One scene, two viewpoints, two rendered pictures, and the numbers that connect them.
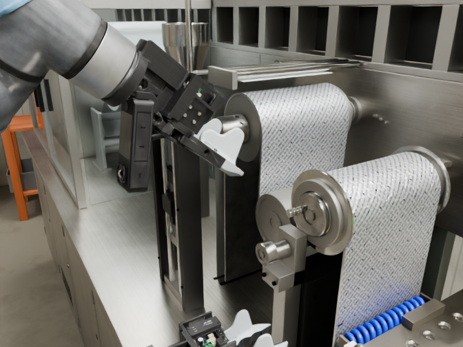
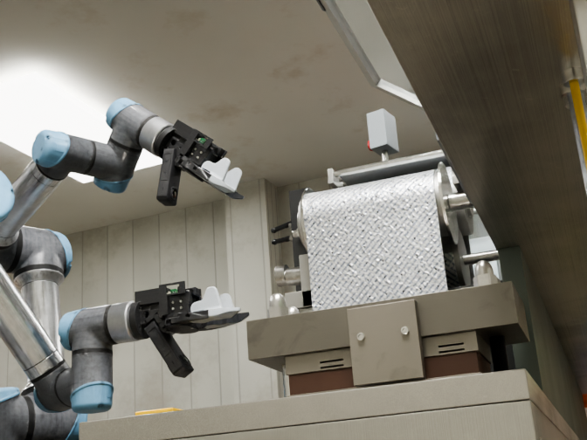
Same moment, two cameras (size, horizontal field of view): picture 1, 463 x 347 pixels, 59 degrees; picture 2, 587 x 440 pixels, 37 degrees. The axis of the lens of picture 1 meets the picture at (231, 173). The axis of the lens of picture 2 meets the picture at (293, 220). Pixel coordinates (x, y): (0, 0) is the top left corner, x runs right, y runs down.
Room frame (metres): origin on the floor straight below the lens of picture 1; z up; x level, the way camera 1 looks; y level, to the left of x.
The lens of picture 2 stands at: (-0.42, -1.31, 0.73)
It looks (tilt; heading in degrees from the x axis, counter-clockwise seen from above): 19 degrees up; 50
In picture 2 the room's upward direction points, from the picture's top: 4 degrees counter-clockwise
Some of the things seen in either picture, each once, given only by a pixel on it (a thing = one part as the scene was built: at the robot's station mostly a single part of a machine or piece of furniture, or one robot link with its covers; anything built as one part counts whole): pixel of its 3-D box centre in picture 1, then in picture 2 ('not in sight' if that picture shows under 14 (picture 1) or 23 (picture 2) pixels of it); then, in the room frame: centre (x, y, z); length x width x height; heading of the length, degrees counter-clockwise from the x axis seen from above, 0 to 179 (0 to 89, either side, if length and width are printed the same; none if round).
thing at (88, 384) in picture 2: not in sight; (87, 382); (0.34, 0.21, 1.01); 0.11 x 0.08 x 0.11; 90
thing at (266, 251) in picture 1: (266, 253); (282, 275); (0.61, -0.06, 1.18); 0.04 x 0.02 x 0.04; 31
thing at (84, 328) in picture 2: not in sight; (92, 329); (0.34, 0.19, 1.11); 0.11 x 0.08 x 0.09; 121
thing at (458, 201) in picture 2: not in sight; (469, 199); (0.77, -0.39, 1.25); 0.07 x 0.04 x 0.04; 121
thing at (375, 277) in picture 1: (385, 277); (376, 282); (0.63, -0.28, 1.11); 0.23 x 0.01 x 0.18; 121
